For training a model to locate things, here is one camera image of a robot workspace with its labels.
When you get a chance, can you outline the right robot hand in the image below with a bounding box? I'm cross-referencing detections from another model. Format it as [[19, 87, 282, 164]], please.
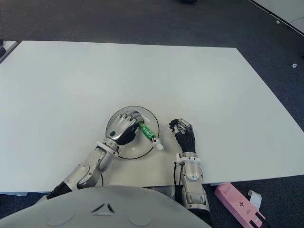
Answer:
[[168, 118, 197, 154]]

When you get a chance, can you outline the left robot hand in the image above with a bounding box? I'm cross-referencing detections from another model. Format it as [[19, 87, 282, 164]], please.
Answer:
[[108, 109, 144, 145]]

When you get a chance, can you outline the green toothpaste tube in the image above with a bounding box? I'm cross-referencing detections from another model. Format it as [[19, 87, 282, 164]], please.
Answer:
[[137, 121, 164, 151]]

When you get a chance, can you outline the white plate black rim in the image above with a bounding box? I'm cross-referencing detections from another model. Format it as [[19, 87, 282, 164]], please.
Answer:
[[105, 105, 160, 160]]

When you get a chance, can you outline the pink cardboard box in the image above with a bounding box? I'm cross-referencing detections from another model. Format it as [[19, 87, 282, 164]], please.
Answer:
[[214, 183, 266, 228]]

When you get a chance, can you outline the grey robot torso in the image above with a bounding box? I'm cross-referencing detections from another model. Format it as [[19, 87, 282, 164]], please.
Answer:
[[0, 185, 209, 228]]

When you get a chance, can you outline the white paper tag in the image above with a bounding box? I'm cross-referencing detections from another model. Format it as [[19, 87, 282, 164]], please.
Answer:
[[247, 190, 263, 211]]

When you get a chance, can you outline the grey side table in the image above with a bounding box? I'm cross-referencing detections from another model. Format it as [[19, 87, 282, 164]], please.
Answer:
[[0, 40, 18, 64]]

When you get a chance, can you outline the white desk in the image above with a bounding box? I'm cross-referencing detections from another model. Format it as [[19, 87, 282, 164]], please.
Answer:
[[248, 0, 304, 36]]

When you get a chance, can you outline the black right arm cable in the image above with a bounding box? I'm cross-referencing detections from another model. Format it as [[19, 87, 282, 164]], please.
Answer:
[[173, 162, 182, 190]]

